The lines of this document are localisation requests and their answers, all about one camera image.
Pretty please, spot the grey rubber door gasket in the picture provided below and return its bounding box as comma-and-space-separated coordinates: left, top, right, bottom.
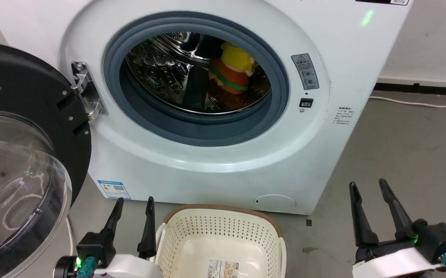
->
103, 12, 290, 147

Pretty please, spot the printed product label sticker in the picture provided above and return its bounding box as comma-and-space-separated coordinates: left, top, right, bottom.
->
207, 259, 240, 278

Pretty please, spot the grey warning label sticker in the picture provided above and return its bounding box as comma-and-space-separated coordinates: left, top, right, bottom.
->
291, 53, 320, 91

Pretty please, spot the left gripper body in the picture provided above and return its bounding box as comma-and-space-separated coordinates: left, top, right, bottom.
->
54, 253, 164, 278

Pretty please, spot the black washer control panel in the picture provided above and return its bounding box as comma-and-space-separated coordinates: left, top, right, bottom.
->
356, 0, 410, 5

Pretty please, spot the thin white cable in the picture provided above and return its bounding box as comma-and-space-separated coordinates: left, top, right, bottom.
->
65, 216, 74, 256

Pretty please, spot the white front-load washing machine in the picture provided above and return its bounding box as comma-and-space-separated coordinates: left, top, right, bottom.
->
0, 0, 414, 215

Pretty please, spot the yellow orange plush toy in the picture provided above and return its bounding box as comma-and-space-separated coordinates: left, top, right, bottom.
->
208, 42, 258, 110

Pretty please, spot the chrome door hinge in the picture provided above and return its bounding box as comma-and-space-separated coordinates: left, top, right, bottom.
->
71, 61, 108, 121

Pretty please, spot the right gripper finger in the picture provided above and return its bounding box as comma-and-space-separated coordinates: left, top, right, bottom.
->
348, 182, 380, 248
378, 178, 417, 241

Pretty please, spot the round white filter cover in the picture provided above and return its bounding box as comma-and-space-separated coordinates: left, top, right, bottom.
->
254, 194, 297, 212

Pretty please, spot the stainless steel washer drum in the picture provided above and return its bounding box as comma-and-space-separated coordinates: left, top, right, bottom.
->
126, 32, 272, 115

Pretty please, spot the blue energy label sticker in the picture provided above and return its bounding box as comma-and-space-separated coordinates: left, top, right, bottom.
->
97, 180, 131, 200

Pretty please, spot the white floor cable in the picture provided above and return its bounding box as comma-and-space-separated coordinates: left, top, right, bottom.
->
369, 95, 446, 108

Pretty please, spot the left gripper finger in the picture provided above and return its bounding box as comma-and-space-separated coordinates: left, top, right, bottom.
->
76, 197, 124, 268
137, 196, 157, 259

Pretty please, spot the cream perforated laundry basket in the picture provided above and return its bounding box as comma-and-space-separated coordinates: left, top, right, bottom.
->
154, 204, 287, 278

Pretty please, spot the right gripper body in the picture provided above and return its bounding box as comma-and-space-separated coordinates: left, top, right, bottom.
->
352, 219, 446, 278

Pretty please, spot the black washer door clear glass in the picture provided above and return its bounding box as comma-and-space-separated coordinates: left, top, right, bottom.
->
0, 41, 92, 278

